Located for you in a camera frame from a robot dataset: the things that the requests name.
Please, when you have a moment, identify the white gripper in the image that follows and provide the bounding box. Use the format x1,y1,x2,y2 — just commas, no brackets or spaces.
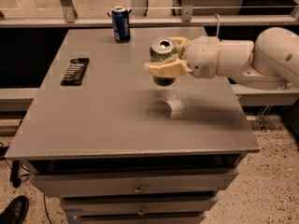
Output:
144,36,221,78

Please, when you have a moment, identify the green soda can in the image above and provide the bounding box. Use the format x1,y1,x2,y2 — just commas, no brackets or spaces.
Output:
149,37,178,87

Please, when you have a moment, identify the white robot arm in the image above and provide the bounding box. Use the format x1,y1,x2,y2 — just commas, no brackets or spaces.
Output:
144,27,299,90

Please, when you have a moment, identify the blue pepsi can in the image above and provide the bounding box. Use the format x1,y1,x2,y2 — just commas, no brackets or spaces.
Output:
110,7,131,43

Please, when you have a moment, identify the black rxbar chocolate bar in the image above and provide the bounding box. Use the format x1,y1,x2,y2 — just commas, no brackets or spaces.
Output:
61,58,90,86

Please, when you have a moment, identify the grey drawer cabinet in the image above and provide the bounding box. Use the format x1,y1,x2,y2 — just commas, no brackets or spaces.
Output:
7,28,259,224

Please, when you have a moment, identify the top grey drawer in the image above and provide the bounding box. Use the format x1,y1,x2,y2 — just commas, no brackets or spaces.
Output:
31,169,238,198

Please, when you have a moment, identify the grey drawer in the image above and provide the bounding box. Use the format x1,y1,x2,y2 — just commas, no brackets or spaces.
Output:
61,196,218,216
31,169,238,198

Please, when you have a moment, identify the middle grey drawer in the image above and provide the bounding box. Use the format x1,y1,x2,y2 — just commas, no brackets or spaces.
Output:
61,196,218,216

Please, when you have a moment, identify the black leather shoe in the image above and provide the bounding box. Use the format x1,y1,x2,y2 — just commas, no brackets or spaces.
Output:
0,195,29,224

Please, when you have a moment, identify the white cable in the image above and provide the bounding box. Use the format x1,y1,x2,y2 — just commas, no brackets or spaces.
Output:
214,13,221,38

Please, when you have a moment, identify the metal railing frame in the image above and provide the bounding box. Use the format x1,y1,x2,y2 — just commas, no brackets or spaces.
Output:
0,0,299,28

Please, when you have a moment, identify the black cable on floor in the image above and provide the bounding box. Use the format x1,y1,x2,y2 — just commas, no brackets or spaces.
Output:
0,143,32,189

